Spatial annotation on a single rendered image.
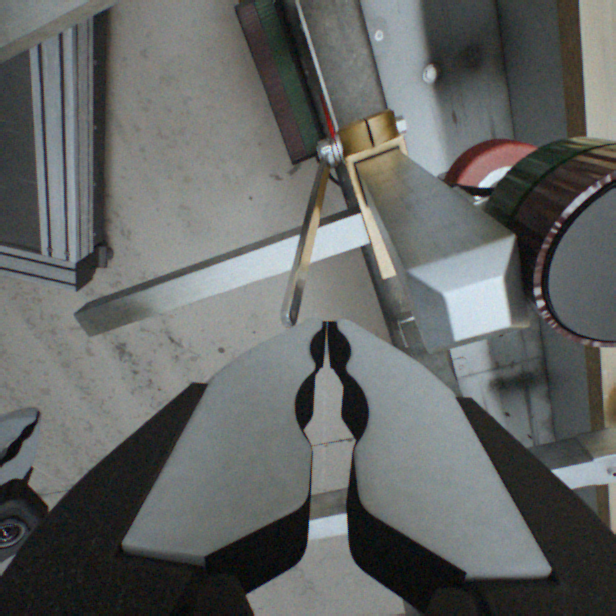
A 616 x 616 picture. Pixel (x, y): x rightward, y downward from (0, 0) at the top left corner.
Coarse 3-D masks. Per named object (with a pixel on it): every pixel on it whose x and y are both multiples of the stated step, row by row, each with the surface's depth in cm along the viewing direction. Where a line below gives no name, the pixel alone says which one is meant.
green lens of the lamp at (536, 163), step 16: (560, 144) 14; (576, 144) 14; (592, 144) 13; (608, 144) 13; (528, 160) 15; (544, 160) 14; (560, 160) 13; (512, 176) 15; (528, 176) 14; (544, 176) 13; (496, 192) 15; (512, 192) 14; (528, 192) 14; (496, 208) 15; (512, 208) 14
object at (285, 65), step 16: (272, 16) 43; (272, 32) 43; (272, 48) 44; (288, 48) 44; (288, 64) 45; (288, 80) 45; (288, 96) 46; (304, 96) 46; (304, 112) 47; (304, 128) 48
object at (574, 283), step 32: (480, 192) 21; (608, 192) 11; (576, 224) 11; (608, 224) 11; (576, 256) 12; (608, 256) 12; (544, 288) 12; (576, 288) 12; (608, 288) 12; (576, 320) 13; (608, 320) 13
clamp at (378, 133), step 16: (384, 112) 33; (352, 128) 32; (368, 128) 34; (384, 128) 32; (400, 128) 34; (352, 144) 33; (368, 144) 33; (384, 144) 33; (400, 144) 32; (352, 160) 33; (352, 176) 34; (368, 208) 35; (368, 224) 36; (384, 256) 37; (384, 272) 38
